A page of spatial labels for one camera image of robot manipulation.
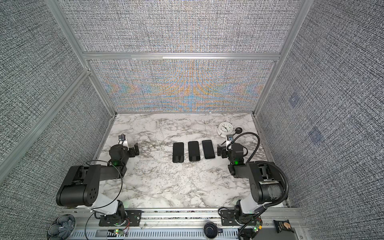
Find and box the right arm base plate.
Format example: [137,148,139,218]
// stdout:
[219,209,241,227]

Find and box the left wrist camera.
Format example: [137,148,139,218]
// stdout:
[118,134,129,148]

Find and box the black fan left corner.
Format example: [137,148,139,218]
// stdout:
[47,214,76,240]

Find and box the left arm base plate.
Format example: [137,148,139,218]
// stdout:
[99,210,143,227]

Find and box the snack packet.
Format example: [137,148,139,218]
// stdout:
[273,220,295,233]

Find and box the white round clock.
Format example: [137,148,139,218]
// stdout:
[217,122,234,138]

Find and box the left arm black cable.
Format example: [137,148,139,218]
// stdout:
[84,160,124,240]

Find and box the black phone front screen up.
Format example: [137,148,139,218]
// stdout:
[172,142,185,164]

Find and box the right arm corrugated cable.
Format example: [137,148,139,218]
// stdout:
[227,131,289,240]

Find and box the black round-head spoon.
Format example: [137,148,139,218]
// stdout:
[235,127,243,135]

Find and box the black phone screen up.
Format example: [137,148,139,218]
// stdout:
[188,140,201,162]
[172,142,185,164]

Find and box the small green circuit board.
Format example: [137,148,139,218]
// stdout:
[114,229,126,236]

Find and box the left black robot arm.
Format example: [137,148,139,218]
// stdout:
[56,143,140,227]

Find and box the aluminium front rail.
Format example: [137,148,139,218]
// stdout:
[62,208,311,240]

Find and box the right green circuit board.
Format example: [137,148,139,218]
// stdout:
[252,221,263,234]

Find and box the black screen purple phone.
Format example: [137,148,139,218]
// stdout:
[201,139,216,160]

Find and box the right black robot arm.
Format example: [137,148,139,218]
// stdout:
[217,143,289,225]

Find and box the black round knob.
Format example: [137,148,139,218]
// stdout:
[203,222,223,239]

